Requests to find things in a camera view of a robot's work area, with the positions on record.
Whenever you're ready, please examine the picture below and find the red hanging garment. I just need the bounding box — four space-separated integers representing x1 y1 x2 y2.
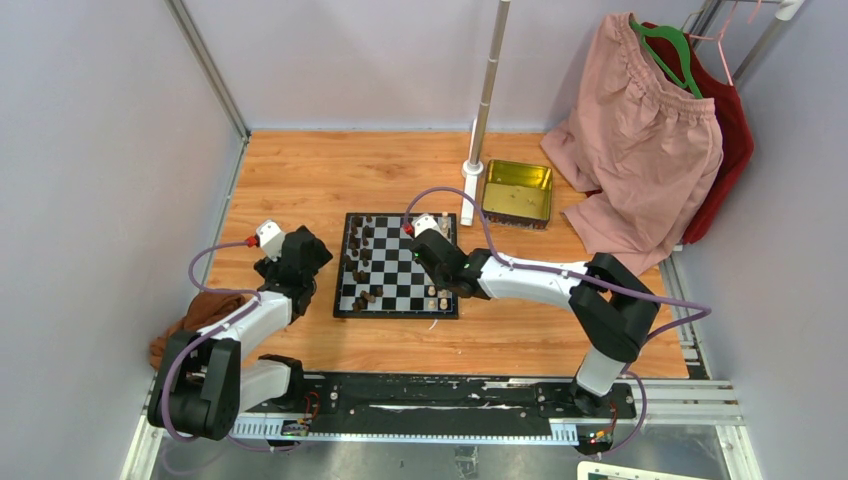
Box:
682 48 755 244

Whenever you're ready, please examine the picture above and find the pink hanging garment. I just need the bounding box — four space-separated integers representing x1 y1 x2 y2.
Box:
540 13 723 275

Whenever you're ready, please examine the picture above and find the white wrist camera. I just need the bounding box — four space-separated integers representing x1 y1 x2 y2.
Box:
403 214 442 238
246 219 286 261

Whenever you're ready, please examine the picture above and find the black white chess board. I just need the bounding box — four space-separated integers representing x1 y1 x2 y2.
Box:
333 212 460 320

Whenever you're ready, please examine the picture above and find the yellow metal tin tray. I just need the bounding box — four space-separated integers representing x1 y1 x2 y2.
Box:
481 159 553 231

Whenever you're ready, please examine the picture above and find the green clothes hanger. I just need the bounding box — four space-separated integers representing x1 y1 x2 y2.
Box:
629 18 704 101

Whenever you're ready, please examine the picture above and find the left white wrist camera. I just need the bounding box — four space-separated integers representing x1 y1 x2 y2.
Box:
246 219 286 261

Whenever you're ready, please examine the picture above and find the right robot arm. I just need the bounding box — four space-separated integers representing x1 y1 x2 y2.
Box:
410 228 660 418

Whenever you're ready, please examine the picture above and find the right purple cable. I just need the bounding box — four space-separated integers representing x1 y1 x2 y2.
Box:
401 186 713 457

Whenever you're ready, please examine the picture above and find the pink wire hanger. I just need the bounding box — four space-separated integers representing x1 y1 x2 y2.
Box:
682 0 743 86

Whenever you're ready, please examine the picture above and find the silver rack pole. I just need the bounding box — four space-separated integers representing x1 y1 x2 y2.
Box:
462 0 511 180

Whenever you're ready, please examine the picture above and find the brown crumpled cloth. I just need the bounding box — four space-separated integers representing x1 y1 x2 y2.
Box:
149 292 247 371

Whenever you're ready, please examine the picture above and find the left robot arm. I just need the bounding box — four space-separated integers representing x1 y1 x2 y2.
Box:
147 220 333 442

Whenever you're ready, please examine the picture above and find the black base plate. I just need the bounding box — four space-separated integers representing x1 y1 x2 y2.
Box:
239 372 639 444

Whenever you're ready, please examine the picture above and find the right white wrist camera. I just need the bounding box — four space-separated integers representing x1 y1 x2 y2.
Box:
403 214 442 238

